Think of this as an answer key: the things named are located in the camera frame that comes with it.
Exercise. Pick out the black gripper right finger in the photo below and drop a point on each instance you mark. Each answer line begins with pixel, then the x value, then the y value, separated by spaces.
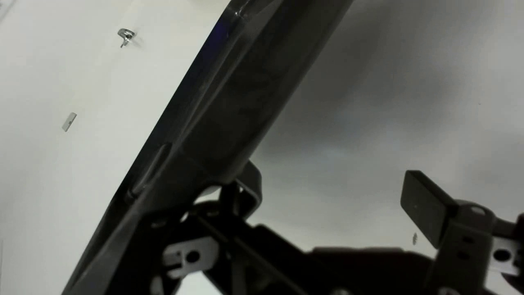
pixel 463 240

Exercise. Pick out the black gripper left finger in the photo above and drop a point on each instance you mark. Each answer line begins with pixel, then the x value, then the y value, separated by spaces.
pixel 218 251

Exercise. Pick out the dark grey bin lid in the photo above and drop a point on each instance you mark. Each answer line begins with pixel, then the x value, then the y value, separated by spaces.
pixel 229 104

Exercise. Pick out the plain white door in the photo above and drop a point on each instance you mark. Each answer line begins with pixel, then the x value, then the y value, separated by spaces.
pixel 65 164

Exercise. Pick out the silver door hinge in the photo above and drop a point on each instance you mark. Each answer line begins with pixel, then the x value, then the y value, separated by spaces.
pixel 69 122

